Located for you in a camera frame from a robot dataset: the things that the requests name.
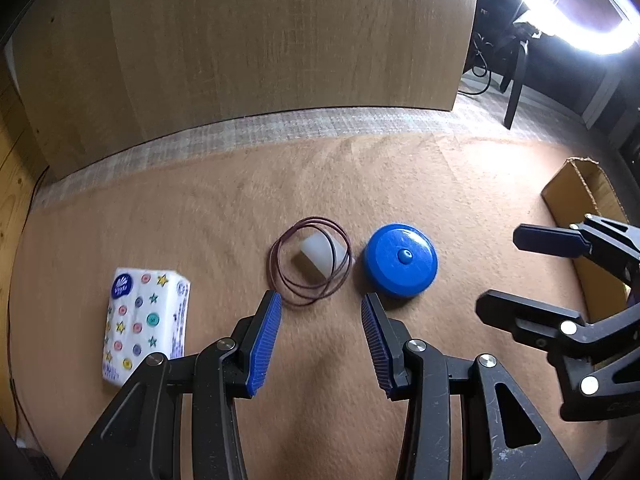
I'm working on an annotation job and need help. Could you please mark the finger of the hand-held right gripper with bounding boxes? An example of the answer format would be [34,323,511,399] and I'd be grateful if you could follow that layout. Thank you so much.
[475,289,601,361]
[513,213,640,281]

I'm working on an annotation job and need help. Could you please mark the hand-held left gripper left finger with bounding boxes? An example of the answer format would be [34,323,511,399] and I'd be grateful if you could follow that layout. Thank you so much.
[62,290,283,480]

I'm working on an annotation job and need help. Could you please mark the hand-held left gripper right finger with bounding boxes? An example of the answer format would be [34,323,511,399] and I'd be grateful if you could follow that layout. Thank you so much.
[361,292,581,480]

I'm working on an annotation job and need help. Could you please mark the cardboard box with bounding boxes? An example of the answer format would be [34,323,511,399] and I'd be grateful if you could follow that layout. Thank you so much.
[541,157,640,331]

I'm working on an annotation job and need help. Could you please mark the brown rubber band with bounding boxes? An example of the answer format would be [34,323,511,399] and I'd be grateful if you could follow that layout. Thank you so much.
[269,216,352,307]

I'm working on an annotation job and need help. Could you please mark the blue round tape measure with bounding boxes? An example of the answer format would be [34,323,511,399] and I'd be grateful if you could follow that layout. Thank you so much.
[361,223,439,302]

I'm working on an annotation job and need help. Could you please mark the white translucent eraser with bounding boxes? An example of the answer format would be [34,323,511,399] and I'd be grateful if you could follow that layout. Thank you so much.
[298,232,351,281]

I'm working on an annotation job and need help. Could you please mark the patterned tissue pack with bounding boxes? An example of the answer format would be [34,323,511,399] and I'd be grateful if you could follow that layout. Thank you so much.
[101,267,192,388]

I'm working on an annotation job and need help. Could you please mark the black tripod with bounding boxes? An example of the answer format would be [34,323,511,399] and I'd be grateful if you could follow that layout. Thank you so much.
[497,20,543,131]

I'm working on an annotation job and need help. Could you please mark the plaid cloth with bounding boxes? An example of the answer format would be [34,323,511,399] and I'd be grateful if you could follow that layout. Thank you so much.
[30,77,640,211]

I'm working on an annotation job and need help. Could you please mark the pine wood panel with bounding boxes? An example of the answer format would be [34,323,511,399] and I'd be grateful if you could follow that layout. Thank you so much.
[0,75,51,261]

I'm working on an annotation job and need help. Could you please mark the large light wood board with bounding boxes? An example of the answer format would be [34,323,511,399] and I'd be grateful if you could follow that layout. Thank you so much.
[10,0,481,181]

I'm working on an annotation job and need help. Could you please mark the black tripod cables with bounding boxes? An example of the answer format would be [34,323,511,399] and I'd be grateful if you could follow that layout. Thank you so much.
[460,30,506,96]

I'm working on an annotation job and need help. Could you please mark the ring light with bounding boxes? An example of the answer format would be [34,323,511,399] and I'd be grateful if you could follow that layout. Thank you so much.
[495,0,640,56]

